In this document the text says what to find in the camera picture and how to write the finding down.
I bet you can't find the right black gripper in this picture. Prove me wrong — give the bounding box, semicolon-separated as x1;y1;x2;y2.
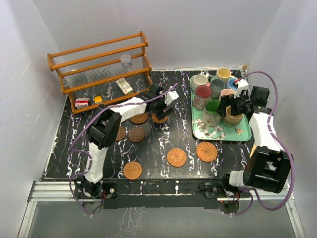
216;89;252;118

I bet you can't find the light wood coaster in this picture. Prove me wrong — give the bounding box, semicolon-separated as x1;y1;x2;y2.
123;161;142;180
151;113;168;124

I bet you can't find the brown stoneware mug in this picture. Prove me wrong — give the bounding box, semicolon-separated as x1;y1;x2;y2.
222;106;243;126

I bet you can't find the green inside mug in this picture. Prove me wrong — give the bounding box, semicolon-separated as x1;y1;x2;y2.
202;99;221;127

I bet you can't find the brown ringed wooden saucer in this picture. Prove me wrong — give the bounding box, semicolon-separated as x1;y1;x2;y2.
129;113;148;124

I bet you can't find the green floral tray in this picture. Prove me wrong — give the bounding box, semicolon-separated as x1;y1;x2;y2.
190;76;252;141

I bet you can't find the pink halloween mug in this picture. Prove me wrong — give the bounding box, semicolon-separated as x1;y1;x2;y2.
193;85;212;110

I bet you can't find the dark walnut coaster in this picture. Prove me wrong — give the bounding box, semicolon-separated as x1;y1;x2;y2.
128;127;145;143
115;126;126;141

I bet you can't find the woven rattan coaster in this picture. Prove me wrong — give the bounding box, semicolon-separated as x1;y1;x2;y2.
167;148;187;168
196;142;217;162

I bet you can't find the orange wooden shelf rack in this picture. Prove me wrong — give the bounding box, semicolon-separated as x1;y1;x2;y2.
47;31;153;115

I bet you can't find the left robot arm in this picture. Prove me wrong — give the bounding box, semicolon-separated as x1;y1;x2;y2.
70;83;179;198

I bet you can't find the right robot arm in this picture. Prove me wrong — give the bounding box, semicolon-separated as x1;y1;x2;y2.
212;86;291;197

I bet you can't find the clear plastic cup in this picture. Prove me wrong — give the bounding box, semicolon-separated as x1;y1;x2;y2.
120;54;132;68

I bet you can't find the pale pink mug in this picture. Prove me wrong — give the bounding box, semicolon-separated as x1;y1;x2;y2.
218;89;235;100

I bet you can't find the blue mug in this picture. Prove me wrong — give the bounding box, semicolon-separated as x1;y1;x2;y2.
225;78;237;91

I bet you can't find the grey mug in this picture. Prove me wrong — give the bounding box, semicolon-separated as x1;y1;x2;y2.
210;79;225;99

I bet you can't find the yellow mug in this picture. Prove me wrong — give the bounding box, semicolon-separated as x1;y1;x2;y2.
215;67;232;83

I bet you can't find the white cream mug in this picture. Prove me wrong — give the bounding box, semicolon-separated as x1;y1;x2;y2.
191;74;211;92

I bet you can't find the white green small box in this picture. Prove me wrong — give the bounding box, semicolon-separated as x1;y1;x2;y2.
116;77;133;95

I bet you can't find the colourful card box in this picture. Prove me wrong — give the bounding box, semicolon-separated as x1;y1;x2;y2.
250;144;257;158

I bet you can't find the yellow grey block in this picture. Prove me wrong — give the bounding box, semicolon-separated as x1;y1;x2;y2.
94;96;103;105

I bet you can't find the red white small box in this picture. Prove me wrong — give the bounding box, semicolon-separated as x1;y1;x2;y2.
75;98;90;109

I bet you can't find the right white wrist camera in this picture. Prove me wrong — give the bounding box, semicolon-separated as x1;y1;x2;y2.
234;79;251;98

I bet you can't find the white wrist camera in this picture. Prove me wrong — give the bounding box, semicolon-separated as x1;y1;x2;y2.
164;91;179;106
234;79;251;98

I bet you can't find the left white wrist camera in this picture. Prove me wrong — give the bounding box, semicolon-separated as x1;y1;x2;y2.
164;91;179;106

